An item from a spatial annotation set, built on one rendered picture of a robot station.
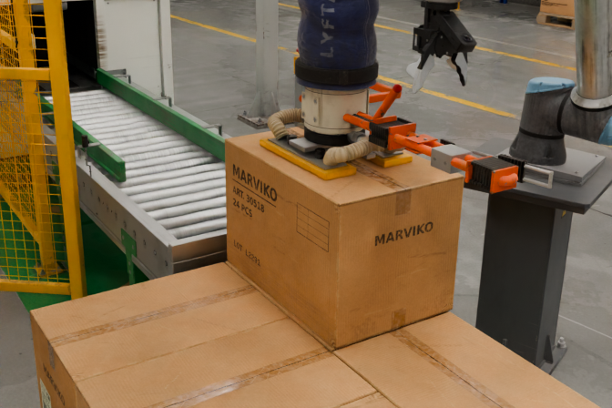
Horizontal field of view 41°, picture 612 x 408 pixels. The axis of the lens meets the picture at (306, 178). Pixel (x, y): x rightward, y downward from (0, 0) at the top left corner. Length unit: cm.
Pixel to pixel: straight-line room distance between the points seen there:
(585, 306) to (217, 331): 190
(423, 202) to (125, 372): 85
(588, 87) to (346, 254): 102
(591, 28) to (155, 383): 156
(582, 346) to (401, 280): 134
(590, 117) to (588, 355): 102
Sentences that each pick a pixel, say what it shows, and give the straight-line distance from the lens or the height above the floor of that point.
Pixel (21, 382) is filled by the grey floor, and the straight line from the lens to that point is 309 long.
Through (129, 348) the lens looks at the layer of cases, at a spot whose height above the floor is 54.
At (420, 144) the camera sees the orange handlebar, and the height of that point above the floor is 108.
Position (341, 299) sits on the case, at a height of 69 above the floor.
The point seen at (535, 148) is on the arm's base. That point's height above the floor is 84.
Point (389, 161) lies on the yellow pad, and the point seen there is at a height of 96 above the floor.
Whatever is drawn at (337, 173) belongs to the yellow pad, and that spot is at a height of 96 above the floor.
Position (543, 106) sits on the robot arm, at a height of 98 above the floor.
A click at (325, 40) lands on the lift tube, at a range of 211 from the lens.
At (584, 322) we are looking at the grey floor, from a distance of 353.
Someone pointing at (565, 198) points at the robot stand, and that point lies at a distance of 265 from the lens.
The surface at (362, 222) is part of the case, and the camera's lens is 200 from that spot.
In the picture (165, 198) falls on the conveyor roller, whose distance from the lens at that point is 305.
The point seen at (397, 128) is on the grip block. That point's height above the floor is 110.
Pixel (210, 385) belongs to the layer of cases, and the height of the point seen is 54.
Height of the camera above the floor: 167
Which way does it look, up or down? 20 degrees down
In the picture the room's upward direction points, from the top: 1 degrees clockwise
